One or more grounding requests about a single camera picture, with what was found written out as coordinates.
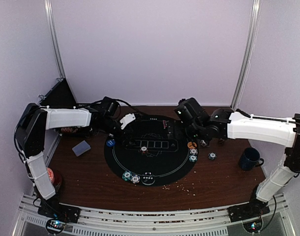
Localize chips in case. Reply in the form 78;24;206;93
60;127;79;134

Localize aluminium front rail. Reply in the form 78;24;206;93
16;193;292;236

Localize white blue chip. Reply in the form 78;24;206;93
130;175;140;184
190;148;198;155

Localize grey card deck box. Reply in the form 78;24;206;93
72;141;91;157

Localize round black poker mat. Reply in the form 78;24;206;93
104;115;197;186

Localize black poker set case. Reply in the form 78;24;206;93
39;78;99;138

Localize red patterned tin can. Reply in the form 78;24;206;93
47;168;63;193

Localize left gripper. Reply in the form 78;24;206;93
97;116;138;148

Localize orange big blind button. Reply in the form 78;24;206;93
187;142;197;149

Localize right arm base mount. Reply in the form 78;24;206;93
227;204;270;234

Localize blue small blind button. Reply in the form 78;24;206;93
106;139;116;147

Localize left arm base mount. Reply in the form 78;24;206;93
37;205;81;235

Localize dark blue mug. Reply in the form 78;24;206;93
239;147;264;171

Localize green chip stack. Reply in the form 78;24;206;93
208;152;217;160

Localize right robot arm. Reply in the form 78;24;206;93
174;97;300;217

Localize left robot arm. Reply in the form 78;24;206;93
13;97;144;218

